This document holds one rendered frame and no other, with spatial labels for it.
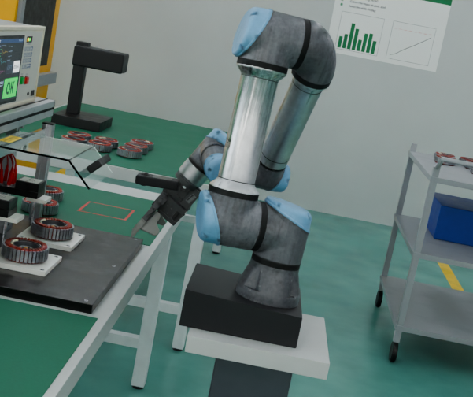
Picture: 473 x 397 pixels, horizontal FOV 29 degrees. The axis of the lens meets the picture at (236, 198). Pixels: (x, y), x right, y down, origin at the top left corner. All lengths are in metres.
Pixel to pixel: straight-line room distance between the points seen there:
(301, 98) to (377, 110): 5.35
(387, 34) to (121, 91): 2.20
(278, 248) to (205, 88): 5.47
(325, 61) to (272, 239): 0.42
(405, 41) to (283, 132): 5.32
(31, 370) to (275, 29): 0.88
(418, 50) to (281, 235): 5.51
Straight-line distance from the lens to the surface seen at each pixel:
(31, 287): 2.11
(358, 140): 7.49
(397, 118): 7.50
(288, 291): 2.09
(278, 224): 2.06
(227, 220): 2.02
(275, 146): 2.22
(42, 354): 1.81
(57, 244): 2.43
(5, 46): 2.26
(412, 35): 7.47
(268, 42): 2.01
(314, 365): 2.04
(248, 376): 2.13
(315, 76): 2.09
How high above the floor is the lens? 1.45
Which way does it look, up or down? 11 degrees down
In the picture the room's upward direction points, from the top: 11 degrees clockwise
